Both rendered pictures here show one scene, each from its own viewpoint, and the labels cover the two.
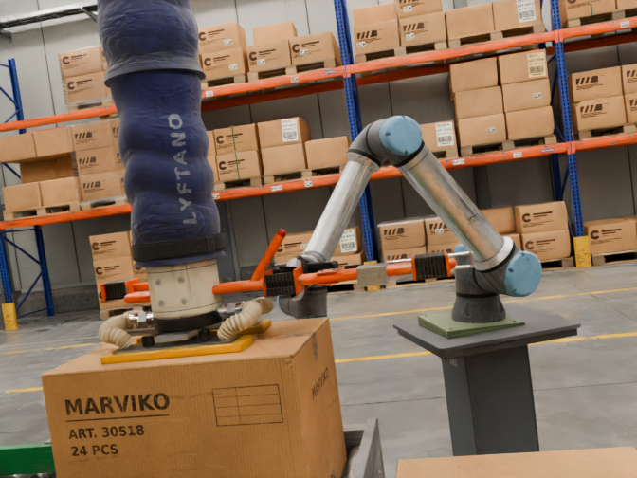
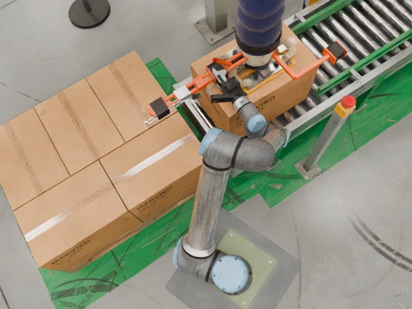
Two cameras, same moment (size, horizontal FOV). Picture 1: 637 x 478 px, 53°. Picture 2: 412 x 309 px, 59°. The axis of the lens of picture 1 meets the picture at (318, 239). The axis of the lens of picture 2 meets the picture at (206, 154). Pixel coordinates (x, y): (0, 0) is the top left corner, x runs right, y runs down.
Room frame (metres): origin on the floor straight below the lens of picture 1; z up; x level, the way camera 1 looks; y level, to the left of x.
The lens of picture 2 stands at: (2.32, -0.60, 2.66)
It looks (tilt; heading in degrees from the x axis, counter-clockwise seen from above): 69 degrees down; 146
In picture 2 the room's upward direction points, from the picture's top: 10 degrees counter-clockwise
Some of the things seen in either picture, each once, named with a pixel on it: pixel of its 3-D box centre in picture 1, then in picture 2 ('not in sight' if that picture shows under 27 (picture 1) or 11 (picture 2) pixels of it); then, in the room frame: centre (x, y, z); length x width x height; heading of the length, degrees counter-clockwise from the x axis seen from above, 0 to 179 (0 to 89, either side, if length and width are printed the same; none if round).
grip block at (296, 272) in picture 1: (283, 282); (217, 72); (1.53, 0.10, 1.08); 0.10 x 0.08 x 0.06; 170
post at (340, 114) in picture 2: not in sight; (323, 142); (2.10, 0.45, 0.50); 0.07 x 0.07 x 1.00; 80
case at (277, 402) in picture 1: (208, 421); (252, 82); (1.57, 0.33, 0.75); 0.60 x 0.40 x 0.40; 78
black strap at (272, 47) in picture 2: (179, 246); (258, 33); (1.58, 0.34, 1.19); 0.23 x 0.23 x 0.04
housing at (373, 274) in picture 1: (373, 274); (182, 94); (1.49, -0.12, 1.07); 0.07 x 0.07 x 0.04; 80
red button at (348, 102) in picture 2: not in sight; (347, 102); (2.10, 0.45, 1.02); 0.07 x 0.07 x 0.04
